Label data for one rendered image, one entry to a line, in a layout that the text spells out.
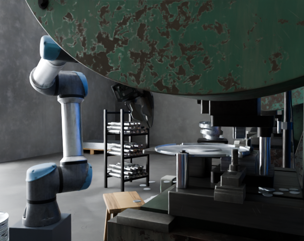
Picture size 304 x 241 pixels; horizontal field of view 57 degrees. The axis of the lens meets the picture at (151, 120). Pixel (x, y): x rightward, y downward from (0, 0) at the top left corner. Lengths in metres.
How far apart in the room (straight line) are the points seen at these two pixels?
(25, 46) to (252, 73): 6.09
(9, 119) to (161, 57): 5.62
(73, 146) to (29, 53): 5.25
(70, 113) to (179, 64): 0.91
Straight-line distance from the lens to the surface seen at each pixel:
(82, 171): 1.26
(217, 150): 0.86
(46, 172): 1.22
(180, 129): 7.89
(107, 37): 0.48
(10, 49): 6.13
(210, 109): 0.80
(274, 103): 2.17
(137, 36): 0.46
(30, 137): 6.32
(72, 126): 1.27
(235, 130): 0.84
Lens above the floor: 0.89
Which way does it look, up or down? 1 degrees down
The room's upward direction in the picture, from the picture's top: straight up
